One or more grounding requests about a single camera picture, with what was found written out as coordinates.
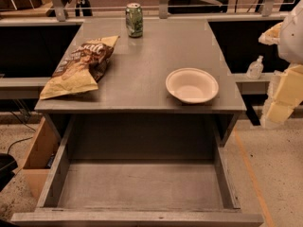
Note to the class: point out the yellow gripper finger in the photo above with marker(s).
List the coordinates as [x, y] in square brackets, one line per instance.
[285, 93]
[271, 35]

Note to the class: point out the white paper bowl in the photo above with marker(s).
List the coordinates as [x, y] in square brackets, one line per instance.
[192, 85]

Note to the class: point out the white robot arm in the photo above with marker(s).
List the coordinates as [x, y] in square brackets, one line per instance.
[290, 47]

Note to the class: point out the green soda can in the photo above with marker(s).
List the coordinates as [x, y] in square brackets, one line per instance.
[134, 20]

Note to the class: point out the clear sanitizer bottle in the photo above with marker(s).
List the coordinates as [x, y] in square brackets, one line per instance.
[255, 69]

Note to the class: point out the brown chip bag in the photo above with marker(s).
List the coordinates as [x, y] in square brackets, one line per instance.
[82, 69]

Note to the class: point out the open grey drawer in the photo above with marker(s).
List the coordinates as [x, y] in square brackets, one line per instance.
[139, 170]

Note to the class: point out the wooden box on floor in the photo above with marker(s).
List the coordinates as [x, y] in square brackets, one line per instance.
[43, 146]

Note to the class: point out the black object at left edge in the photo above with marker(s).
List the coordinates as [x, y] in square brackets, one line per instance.
[7, 165]

